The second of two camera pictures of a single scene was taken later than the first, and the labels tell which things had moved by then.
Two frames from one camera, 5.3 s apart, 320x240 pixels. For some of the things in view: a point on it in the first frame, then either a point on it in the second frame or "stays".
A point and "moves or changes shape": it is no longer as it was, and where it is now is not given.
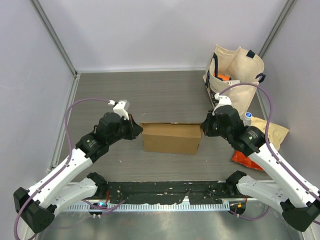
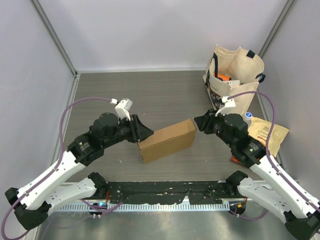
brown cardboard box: (171, 137) moves or changes shape
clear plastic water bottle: (247, 120) stays
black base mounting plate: (196, 192) stays
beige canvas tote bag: (231, 67) stays
